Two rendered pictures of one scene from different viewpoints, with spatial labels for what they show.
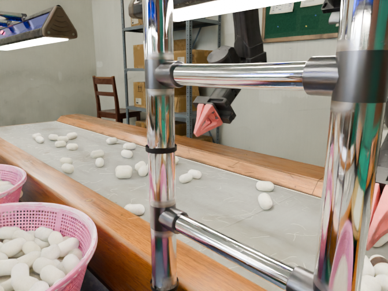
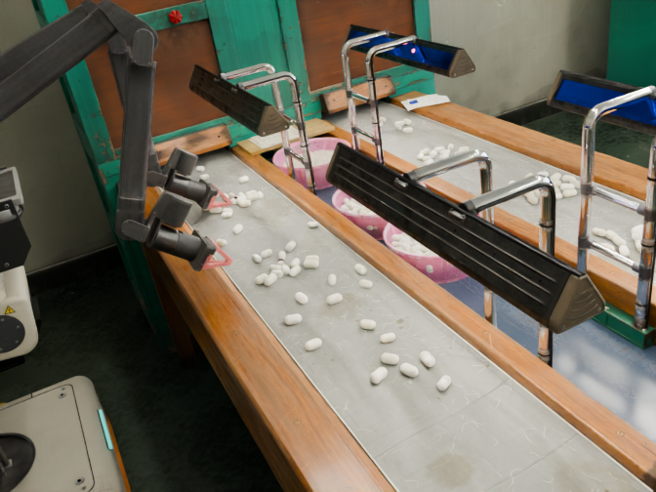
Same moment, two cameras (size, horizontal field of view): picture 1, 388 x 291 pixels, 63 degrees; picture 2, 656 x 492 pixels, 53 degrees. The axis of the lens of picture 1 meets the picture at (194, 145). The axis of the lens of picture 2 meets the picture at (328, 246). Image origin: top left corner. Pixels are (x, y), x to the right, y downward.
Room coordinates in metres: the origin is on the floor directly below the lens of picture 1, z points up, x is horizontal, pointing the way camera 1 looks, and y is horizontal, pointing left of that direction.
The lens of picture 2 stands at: (1.92, 0.70, 1.56)
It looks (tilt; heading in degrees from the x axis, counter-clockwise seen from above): 29 degrees down; 202
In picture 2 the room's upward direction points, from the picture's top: 10 degrees counter-clockwise
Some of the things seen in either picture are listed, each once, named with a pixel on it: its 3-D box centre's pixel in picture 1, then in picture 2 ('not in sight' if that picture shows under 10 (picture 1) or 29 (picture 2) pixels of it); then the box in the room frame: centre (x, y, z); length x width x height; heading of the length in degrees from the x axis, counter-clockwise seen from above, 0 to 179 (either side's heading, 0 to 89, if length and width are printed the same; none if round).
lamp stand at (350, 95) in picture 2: not in sight; (386, 109); (-0.02, 0.21, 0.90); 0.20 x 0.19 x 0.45; 44
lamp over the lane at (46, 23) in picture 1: (20, 32); (432, 212); (1.01, 0.53, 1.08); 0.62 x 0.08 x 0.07; 44
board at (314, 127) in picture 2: not in sight; (285, 136); (-0.17, -0.21, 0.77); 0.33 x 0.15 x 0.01; 134
